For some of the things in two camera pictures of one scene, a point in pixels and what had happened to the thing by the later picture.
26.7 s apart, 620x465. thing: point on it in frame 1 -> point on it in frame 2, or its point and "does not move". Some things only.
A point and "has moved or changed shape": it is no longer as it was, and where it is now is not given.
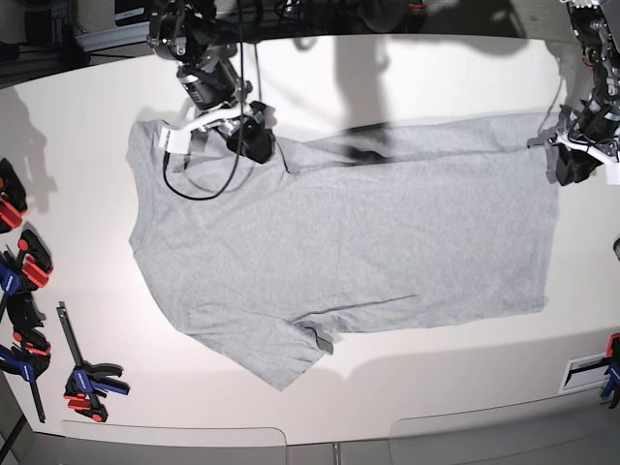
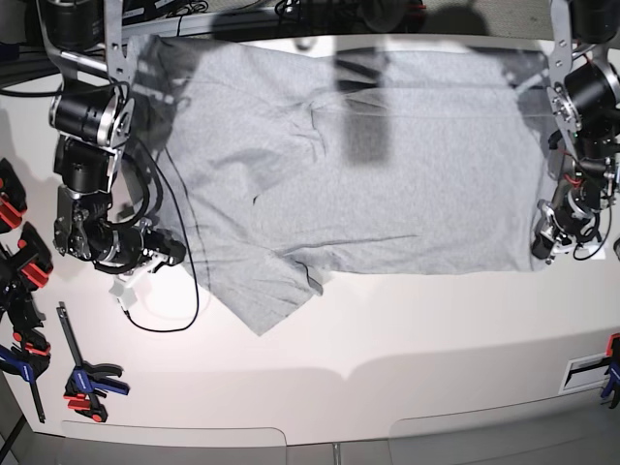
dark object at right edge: x=616 y=248 does not move
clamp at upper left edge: x=13 y=200 does not move
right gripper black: x=574 y=166 -> x=542 y=245
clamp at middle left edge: x=19 y=281 does not move
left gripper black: x=253 y=140 -> x=160 y=240
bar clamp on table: x=85 y=385 does not move
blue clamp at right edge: x=612 y=351 does not move
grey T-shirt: x=271 y=255 has moved or changed shape
